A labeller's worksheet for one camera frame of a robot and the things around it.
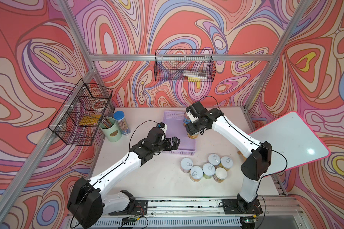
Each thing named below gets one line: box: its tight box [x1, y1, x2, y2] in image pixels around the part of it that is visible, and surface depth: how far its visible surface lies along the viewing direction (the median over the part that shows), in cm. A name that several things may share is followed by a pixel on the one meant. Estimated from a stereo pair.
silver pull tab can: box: [207, 153, 221, 166], surface depth 87 cm
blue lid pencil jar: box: [113, 110, 131, 136], surface depth 94 cm
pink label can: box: [180, 157, 194, 174], surface depth 86 cm
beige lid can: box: [213, 166, 228, 183], surface depth 80 cm
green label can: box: [202, 163, 216, 180], surface depth 83 cm
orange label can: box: [189, 166, 204, 183], surface depth 82 cm
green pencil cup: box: [98, 114, 122, 143], surface depth 95 cm
